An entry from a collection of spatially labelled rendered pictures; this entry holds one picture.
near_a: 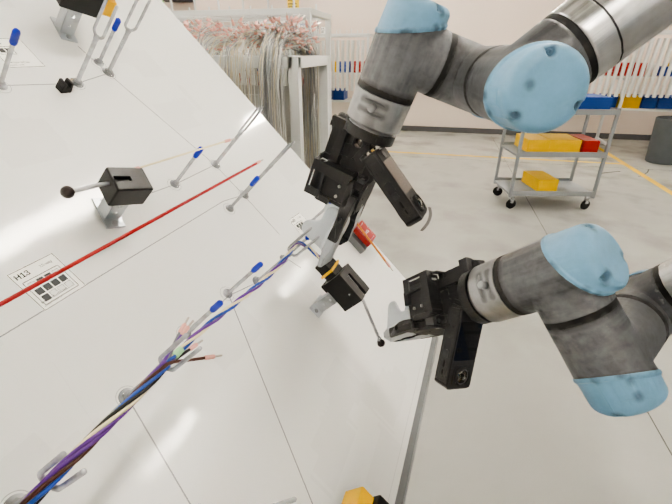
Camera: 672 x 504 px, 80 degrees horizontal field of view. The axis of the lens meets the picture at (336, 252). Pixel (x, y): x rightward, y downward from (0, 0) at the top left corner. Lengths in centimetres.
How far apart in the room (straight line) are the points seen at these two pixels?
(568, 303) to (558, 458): 157
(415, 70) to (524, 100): 16
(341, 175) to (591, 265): 31
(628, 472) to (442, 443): 70
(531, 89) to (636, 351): 27
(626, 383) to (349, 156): 40
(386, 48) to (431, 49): 5
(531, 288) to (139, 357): 43
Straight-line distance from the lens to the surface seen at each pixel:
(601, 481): 201
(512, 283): 48
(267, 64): 121
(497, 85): 41
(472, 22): 862
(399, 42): 51
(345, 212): 55
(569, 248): 45
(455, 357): 56
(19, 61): 73
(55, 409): 47
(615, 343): 48
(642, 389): 50
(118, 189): 52
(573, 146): 461
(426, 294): 57
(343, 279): 63
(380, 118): 52
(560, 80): 41
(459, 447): 189
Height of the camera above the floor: 145
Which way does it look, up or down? 27 degrees down
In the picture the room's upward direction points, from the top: straight up
